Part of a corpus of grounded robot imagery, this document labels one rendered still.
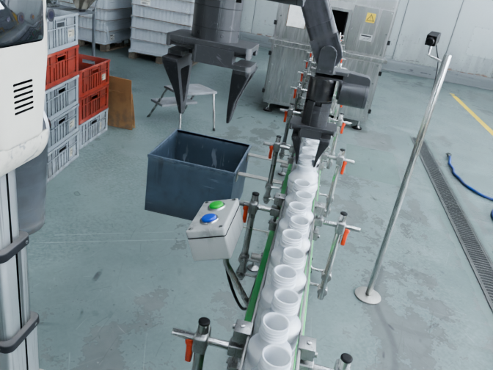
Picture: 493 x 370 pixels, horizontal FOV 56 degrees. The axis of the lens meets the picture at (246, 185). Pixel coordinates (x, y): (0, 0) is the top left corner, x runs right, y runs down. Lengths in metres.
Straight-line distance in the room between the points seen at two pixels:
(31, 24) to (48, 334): 1.58
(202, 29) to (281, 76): 5.22
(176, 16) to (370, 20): 3.19
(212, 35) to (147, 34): 7.21
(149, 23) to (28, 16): 6.79
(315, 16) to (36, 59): 0.55
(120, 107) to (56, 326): 2.69
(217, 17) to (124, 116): 4.07
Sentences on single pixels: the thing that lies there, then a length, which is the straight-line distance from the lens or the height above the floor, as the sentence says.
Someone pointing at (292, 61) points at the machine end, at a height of 0.67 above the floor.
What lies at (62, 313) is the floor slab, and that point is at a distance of 2.39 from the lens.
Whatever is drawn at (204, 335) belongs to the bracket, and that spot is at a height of 1.09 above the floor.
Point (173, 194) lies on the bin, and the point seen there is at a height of 0.82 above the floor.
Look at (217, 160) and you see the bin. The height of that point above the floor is 0.85.
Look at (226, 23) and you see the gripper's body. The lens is 0.56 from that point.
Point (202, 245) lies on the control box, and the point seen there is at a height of 1.07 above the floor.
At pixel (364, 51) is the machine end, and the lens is 5.70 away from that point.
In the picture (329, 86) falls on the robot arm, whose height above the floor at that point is 1.38.
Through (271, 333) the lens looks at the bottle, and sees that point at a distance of 0.62.
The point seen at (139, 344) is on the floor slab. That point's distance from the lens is 2.22.
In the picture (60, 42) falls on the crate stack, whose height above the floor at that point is 0.94.
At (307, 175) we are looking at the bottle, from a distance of 1.06.
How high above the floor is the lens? 1.57
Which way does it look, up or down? 25 degrees down
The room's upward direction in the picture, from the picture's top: 10 degrees clockwise
